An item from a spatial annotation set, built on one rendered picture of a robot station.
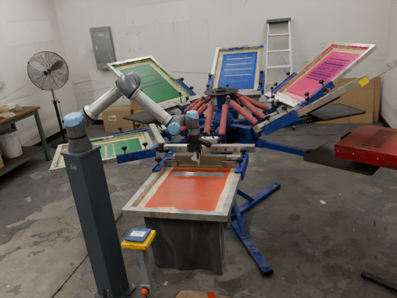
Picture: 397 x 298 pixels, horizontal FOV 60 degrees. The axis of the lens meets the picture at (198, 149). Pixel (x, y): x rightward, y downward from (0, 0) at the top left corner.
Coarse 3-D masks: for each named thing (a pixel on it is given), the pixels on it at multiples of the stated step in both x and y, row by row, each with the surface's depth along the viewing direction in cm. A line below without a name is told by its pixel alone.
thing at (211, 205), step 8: (200, 176) 224; (224, 176) 221; (216, 184) 211; (224, 184) 210; (216, 192) 202; (216, 200) 193; (184, 208) 188; (192, 208) 188; (200, 208) 187; (208, 208) 186
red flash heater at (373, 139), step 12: (360, 132) 228; (372, 132) 226; (384, 132) 224; (396, 132) 222; (336, 144) 213; (348, 144) 211; (360, 144) 209; (372, 144) 208; (384, 144) 206; (396, 144) 204; (336, 156) 216; (348, 156) 211; (360, 156) 205; (372, 156) 200; (384, 156) 195; (396, 156) 190; (396, 168) 193
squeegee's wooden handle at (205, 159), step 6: (174, 156) 235; (180, 156) 234; (186, 156) 233; (192, 156) 231; (204, 156) 229; (210, 156) 228; (216, 156) 227; (222, 156) 226; (180, 162) 235; (186, 162) 234; (192, 162) 233; (204, 162) 231; (210, 162) 230; (216, 162) 228
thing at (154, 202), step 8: (176, 168) 240; (184, 168) 239; (192, 168) 238; (168, 176) 229; (176, 176) 228; (184, 176) 226; (192, 176) 225; (160, 184) 218; (168, 184) 217; (160, 192) 209; (152, 200) 200; (160, 200) 199; (168, 200) 198; (176, 208) 189
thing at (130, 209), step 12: (228, 156) 242; (156, 180) 224; (144, 192) 207; (228, 192) 193; (132, 204) 192; (228, 204) 181; (144, 216) 185; (156, 216) 183; (168, 216) 181; (180, 216) 179; (192, 216) 177; (204, 216) 175; (216, 216) 173; (228, 216) 174
